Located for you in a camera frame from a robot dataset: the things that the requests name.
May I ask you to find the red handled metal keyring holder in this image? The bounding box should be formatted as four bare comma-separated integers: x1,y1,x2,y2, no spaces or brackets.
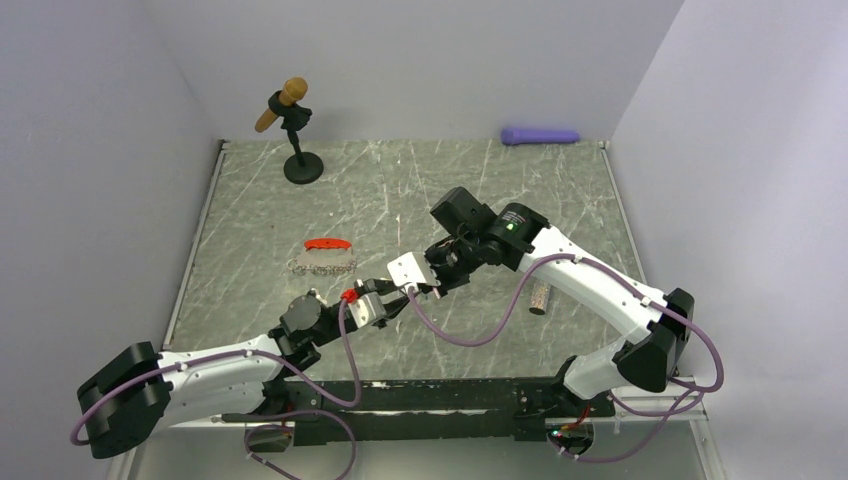
287,237,358,275

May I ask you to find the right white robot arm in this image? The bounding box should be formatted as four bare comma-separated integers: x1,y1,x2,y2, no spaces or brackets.
425,187,694,416

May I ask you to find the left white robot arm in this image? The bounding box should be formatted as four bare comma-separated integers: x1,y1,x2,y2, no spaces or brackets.
70,279,408,459

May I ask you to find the purple cylinder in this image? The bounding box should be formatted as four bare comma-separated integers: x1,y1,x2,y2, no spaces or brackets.
500,127,581,146

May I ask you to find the black microphone stand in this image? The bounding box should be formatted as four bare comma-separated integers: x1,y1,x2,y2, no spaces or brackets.
282,129,324,185

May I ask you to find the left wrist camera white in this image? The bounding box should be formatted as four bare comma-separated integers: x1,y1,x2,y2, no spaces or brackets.
341,289,388,332

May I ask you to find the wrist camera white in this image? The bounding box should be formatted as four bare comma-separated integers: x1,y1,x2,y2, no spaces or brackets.
386,251,440,288
341,289,388,332

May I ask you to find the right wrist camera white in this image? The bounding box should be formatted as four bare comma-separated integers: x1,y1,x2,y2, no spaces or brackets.
386,251,440,288

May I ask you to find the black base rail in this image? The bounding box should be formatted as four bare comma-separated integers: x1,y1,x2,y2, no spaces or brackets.
221,377,615,446

